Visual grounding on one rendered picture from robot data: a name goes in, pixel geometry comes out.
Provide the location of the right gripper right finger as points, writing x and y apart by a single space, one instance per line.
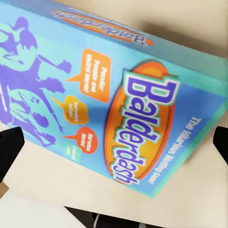
220 140

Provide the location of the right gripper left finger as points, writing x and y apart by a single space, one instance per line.
11 142

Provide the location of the bed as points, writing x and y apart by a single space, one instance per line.
196 196

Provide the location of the board game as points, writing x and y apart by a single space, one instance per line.
118 101

